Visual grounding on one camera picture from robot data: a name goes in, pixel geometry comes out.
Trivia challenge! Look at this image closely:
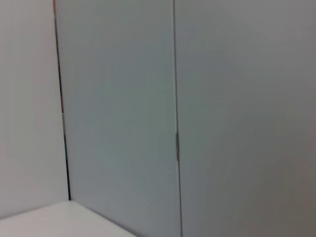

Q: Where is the white partition board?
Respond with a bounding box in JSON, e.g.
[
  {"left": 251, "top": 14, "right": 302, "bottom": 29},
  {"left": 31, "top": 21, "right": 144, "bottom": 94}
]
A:
[{"left": 53, "top": 0, "right": 184, "bottom": 237}]

